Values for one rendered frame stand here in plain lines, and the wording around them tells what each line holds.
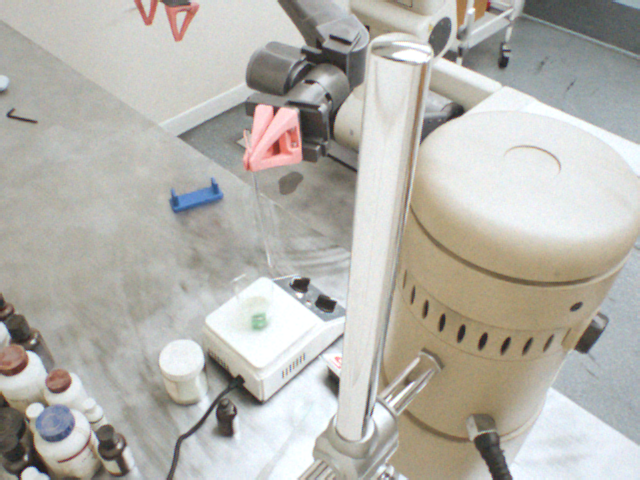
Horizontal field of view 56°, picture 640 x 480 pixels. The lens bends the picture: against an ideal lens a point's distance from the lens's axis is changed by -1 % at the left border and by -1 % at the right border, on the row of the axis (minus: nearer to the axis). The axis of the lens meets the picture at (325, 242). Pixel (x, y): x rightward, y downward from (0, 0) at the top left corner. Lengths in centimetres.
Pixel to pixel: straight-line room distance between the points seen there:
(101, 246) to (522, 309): 95
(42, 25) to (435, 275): 204
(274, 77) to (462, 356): 56
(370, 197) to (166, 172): 112
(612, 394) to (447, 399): 167
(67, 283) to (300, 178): 93
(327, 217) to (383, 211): 155
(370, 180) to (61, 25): 213
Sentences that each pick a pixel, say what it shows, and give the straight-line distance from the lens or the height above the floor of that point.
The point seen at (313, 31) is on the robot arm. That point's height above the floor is 115.
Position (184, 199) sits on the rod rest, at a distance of 118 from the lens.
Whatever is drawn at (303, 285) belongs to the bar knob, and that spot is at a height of 80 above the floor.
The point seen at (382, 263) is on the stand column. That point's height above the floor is 140.
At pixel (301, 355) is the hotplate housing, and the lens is 88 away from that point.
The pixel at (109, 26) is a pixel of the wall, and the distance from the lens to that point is 235.
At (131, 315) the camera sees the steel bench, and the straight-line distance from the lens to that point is 102.
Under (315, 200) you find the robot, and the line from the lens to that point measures 176.
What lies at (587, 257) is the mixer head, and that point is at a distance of 25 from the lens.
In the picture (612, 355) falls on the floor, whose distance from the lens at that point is 207.
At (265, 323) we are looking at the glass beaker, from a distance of 84.
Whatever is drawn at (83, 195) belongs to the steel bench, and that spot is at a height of 75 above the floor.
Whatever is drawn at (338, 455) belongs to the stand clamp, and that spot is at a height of 128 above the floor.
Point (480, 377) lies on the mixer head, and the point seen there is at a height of 127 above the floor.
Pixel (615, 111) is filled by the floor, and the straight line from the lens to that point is 319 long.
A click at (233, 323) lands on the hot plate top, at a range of 86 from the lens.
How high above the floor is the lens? 152
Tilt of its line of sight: 45 degrees down
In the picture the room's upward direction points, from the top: 2 degrees clockwise
